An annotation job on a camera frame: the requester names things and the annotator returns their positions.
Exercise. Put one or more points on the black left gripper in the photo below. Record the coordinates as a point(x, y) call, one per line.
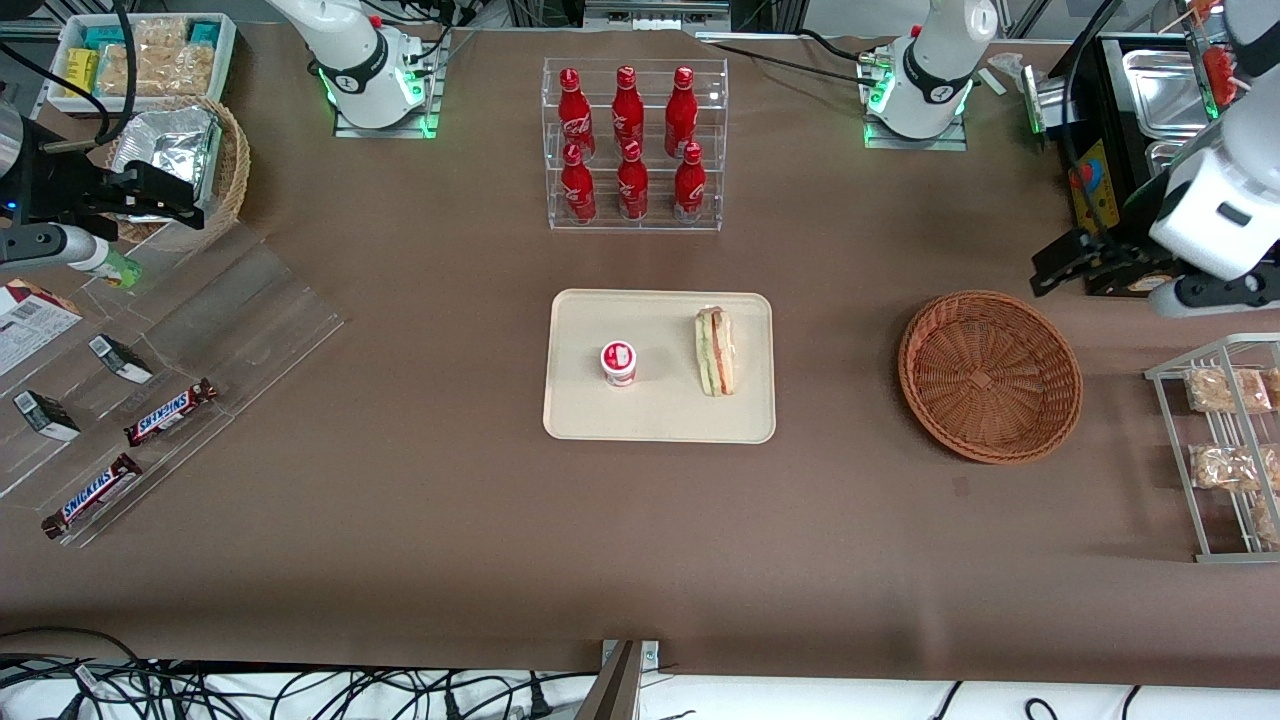
point(1122, 256)

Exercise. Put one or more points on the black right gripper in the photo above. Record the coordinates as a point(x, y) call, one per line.
point(52, 183)

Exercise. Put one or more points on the triangle sandwich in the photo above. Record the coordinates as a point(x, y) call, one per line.
point(715, 350)

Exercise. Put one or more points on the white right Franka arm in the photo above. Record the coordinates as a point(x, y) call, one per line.
point(360, 60)

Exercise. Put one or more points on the tan wicker basket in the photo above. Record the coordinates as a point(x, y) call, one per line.
point(235, 170)

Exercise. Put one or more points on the round brown wicker basket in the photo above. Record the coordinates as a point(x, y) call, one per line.
point(960, 400)

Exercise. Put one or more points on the cream rectangular tray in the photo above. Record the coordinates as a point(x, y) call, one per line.
point(660, 410)

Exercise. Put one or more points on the silver foil packet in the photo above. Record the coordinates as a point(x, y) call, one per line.
point(205, 195)
point(175, 140)

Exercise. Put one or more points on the white plastic bin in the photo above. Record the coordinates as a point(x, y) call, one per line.
point(150, 106)

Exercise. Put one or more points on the clear bag of brown snacks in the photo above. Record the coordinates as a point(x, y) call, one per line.
point(158, 32)
point(1268, 520)
point(1274, 385)
point(185, 68)
point(128, 70)
point(1225, 390)
point(1225, 468)

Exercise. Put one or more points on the steel food pan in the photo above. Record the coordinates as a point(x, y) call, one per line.
point(1165, 95)
point(1165, 158)

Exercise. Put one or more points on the yellow snack box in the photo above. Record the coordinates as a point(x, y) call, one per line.
point(82, 72)

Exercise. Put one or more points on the clear acrylic tiered display stand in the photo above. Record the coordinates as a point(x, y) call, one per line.
point(250, 320)

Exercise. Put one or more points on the black food warmer case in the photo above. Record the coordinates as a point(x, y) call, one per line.
point(1105, 120)

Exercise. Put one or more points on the small dark green box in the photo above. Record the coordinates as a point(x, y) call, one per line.
point(45, 415)
point(125, 362)

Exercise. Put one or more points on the teal snack box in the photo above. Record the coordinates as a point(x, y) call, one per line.
point(204, 33)
point(105, 37)

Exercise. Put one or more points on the orange and white box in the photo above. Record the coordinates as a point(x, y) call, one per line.
point(25, 325)

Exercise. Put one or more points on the brown Snickers bar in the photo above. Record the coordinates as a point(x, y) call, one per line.
point(92, 495)
point(170, 412)

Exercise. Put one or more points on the crumpled clear plastic wrap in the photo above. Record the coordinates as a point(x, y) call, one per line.
point(1005, 65)

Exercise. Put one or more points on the red sausage on skewer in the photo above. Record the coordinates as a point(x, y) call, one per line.
point(1218, 70)

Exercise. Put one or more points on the brown table cover sheet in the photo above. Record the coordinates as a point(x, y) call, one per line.
point(400, 500)

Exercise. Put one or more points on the red cola bottle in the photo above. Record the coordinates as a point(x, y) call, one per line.
point(632, 188)
point(578, 190)
point(690, 190)
point(681, 110)
point(628, 110)
point(575, 115)

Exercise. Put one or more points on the clear acrylic bottle rack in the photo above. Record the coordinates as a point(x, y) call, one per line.
point(600, 215)

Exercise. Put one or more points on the red and white cup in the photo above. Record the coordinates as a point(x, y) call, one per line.
point(619, 365)

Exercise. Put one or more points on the aluminium frame profile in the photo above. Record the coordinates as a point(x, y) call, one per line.
point(650, 15)

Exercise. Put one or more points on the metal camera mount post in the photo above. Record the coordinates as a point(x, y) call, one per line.
point(615, 690)

